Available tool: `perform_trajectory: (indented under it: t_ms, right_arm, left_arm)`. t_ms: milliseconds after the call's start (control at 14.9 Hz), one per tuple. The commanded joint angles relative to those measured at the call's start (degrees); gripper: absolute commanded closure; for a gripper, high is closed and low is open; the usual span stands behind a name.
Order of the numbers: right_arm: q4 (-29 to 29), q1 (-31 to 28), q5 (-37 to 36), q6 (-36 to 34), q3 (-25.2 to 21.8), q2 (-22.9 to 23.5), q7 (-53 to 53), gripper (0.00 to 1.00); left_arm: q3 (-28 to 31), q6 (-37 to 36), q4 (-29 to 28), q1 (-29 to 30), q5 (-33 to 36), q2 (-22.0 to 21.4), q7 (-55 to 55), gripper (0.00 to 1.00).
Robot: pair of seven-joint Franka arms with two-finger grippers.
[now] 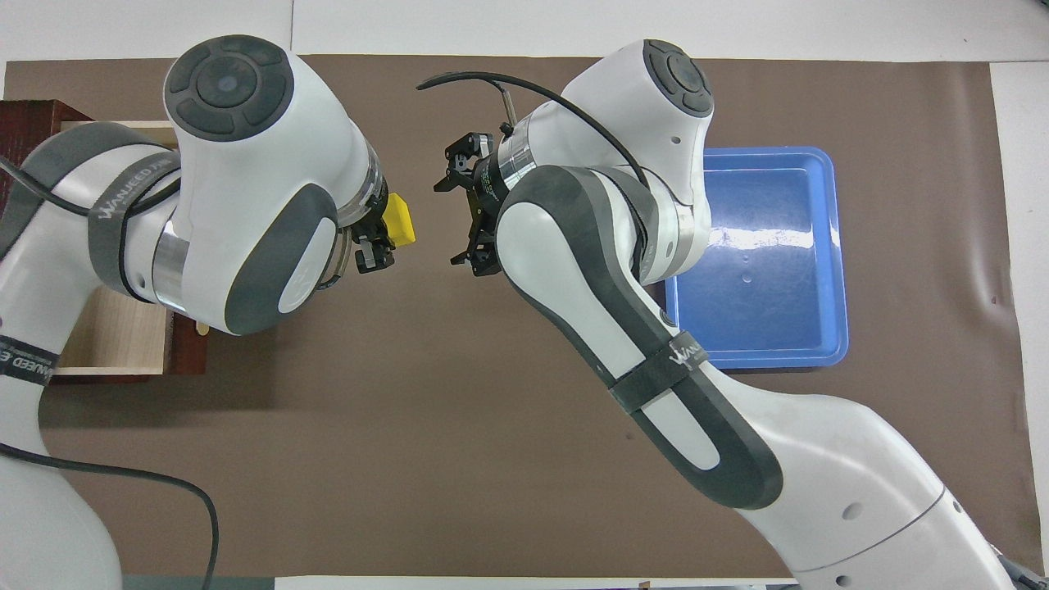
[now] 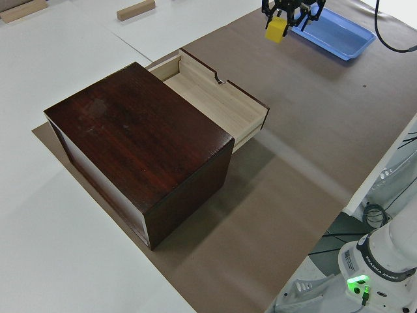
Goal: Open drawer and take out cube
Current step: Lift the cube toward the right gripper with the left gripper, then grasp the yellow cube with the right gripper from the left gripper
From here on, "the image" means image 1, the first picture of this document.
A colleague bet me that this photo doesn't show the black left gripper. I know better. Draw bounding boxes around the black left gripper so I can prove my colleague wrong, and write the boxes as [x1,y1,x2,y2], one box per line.
[351,182,397,275]

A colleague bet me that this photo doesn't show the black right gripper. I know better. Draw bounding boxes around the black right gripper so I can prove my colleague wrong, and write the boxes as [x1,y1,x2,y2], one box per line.
[433,129,515,278]

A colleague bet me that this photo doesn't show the yellow cube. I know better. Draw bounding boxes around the yellow cube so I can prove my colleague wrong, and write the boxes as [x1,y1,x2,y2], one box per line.
[385,193,417,247]

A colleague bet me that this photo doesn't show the brown table mat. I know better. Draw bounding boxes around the brown table mat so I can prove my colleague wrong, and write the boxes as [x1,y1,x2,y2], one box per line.
[0,55,1046,579]

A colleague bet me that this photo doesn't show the blue plastic tray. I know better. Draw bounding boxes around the blue plastic tray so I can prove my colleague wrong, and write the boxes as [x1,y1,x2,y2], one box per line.
[656,147,850,370]

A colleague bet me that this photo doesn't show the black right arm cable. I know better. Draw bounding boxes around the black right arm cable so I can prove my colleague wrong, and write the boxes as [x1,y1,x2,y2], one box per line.
[416,71,656,193]

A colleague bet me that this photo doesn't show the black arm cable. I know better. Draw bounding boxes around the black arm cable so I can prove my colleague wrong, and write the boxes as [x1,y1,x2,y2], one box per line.
[416,71,656,193]
[0,156,220,590]

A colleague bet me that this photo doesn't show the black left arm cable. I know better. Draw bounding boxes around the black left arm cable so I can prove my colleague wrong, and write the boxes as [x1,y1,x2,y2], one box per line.
[0,156,220,590]

